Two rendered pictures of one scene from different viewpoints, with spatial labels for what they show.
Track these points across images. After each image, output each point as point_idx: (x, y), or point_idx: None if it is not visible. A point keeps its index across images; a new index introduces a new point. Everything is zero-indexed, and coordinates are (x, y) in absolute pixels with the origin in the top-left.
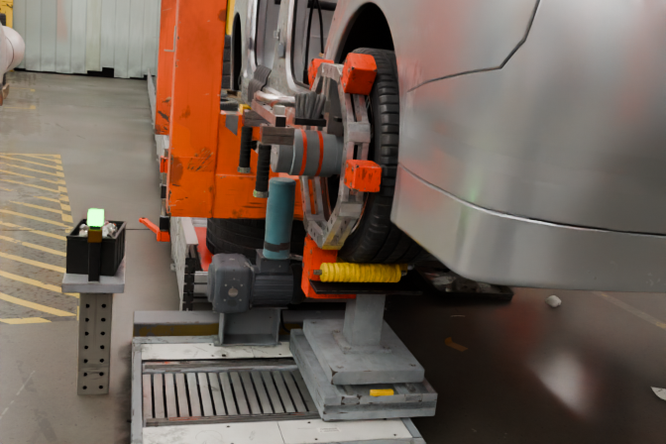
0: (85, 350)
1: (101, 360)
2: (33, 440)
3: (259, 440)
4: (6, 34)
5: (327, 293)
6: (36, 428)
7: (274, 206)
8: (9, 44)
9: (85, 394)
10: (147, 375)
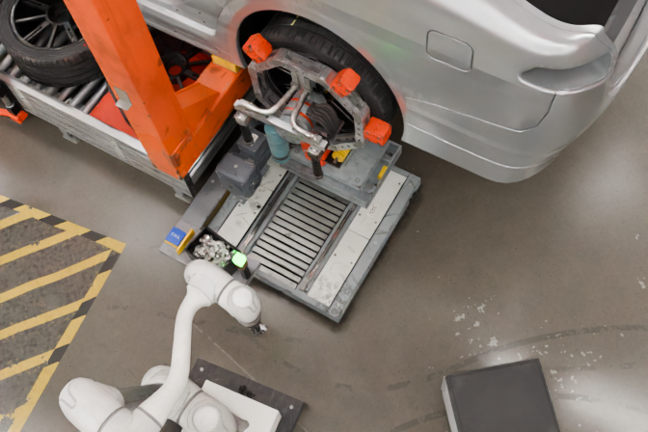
0: None
1: None
2: (258, 344)
3: (358, 249)
4: (226, 278)
5: (342, 163)
6: (248, 337)
7: (280, 144)
8: (238, 282)
9: None
10: None
